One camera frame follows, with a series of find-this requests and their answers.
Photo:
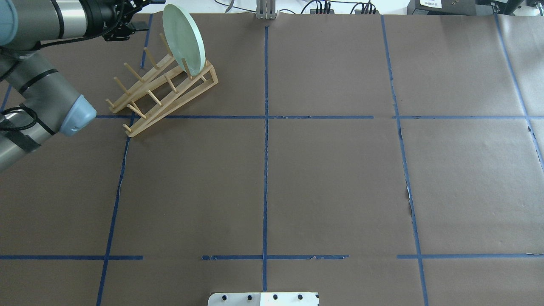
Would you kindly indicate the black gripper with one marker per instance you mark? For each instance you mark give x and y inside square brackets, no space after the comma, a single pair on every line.
[97,11]

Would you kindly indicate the light green plate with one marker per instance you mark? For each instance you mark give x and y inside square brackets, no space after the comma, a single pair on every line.
[184,38]

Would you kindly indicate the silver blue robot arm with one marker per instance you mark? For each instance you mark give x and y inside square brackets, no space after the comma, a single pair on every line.
[52,105]

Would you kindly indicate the wooden plate rack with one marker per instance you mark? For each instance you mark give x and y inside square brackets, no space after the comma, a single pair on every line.
[165,88]

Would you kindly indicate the black computer box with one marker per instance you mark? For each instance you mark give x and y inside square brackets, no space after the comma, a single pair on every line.
[452,7]

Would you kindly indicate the brown paper table cover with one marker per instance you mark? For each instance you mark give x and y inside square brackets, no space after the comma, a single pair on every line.
[378,160]

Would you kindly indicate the aluminium frame post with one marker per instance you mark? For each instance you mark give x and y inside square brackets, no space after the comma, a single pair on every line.
[266,9]

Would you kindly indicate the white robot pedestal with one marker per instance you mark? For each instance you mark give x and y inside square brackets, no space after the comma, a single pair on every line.
[303,298]

